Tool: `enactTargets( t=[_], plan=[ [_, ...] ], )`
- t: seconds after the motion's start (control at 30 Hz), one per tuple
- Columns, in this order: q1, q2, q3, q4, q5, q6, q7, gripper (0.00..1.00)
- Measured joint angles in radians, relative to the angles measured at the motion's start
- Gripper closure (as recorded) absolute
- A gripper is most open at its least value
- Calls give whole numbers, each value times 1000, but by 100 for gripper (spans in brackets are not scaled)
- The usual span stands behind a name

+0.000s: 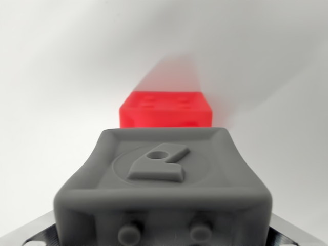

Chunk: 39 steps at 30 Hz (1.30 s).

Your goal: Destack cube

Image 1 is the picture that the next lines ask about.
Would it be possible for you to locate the grey studded cube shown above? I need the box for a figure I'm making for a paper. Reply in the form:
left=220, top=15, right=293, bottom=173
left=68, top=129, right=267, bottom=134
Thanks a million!
left=53, top=126, right=273, bottom=246

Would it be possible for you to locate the red studded cube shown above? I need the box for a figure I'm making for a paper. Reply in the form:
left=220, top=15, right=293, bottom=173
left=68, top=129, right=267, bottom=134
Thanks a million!
left=119, top=91, right=213, bottom=128

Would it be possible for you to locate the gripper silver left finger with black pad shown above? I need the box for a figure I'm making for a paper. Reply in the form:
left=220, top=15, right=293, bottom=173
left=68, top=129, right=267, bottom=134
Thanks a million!
left=4, top=209, right=57, bottom=246

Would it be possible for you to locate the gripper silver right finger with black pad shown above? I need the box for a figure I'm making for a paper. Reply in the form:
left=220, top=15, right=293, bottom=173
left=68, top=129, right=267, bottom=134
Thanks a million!
left=268, top=208, right=323, bottom=246

